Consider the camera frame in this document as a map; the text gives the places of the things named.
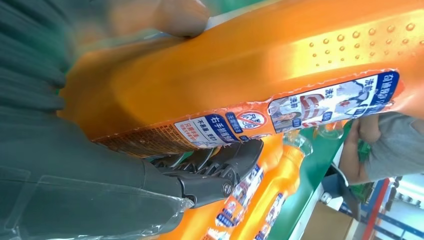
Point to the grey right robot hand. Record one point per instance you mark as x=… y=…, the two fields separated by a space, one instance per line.
x=82 y=185

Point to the person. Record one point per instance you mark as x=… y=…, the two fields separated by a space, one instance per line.
x=394 y=145

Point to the dark tablet with stand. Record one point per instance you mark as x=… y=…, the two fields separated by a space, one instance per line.
x=334 y=185

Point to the closed brown cardboard box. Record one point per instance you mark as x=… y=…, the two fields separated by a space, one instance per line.
x=326 y=225

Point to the white table with box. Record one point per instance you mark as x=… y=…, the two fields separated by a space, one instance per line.
x=308 y=215

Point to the blue metal cart frame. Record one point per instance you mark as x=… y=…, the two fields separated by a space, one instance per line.
x=397 y=226

